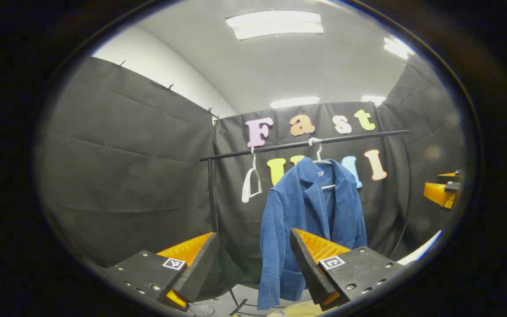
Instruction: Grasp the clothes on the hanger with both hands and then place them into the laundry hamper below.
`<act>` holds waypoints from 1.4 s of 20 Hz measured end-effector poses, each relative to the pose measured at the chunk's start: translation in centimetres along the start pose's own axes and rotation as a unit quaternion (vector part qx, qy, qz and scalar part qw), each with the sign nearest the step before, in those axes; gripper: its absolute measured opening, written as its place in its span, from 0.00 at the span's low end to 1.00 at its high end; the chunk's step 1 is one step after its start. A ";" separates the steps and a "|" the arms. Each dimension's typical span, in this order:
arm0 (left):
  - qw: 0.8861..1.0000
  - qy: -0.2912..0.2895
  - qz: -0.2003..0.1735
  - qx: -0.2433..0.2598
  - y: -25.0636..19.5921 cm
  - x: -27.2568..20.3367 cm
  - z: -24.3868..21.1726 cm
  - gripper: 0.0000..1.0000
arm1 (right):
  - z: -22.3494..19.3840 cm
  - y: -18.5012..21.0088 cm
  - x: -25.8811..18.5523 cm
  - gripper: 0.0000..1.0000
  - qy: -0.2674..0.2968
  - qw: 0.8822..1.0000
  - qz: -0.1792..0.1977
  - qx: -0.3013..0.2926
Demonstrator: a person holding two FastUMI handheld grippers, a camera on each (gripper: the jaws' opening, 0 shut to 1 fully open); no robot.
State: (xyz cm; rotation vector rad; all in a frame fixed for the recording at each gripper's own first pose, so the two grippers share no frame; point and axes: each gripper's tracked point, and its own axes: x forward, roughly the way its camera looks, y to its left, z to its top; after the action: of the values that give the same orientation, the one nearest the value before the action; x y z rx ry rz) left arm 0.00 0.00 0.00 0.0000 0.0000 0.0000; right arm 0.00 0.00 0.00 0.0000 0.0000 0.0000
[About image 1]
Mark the black backdrop cloth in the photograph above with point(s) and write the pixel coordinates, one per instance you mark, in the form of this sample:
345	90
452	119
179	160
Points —
126	176

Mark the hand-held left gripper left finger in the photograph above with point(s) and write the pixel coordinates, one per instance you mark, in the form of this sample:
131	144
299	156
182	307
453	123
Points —
200	268

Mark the large ceiling light panel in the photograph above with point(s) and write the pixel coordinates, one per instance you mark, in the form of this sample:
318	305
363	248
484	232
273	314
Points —
275	24

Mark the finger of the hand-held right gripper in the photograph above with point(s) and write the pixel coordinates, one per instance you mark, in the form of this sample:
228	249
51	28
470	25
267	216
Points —
449	176
434	193

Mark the white empty hanger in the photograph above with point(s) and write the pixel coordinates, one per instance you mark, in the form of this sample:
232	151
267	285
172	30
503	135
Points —
245	190

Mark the black clothes rack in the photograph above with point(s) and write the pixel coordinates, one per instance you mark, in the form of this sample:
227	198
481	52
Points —
280	147

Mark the white hanger with jacket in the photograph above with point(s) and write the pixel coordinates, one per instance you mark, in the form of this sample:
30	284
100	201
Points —
319	154

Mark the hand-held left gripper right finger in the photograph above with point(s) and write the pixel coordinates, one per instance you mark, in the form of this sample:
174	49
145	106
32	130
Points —
308	268

